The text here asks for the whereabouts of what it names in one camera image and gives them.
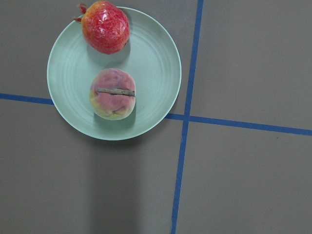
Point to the light green round plate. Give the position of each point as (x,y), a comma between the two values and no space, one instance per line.
(150,57)

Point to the yellow pink peach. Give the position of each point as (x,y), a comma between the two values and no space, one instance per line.
(112,106)

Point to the red pomegranate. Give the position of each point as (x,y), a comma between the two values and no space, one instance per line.
(104,26)

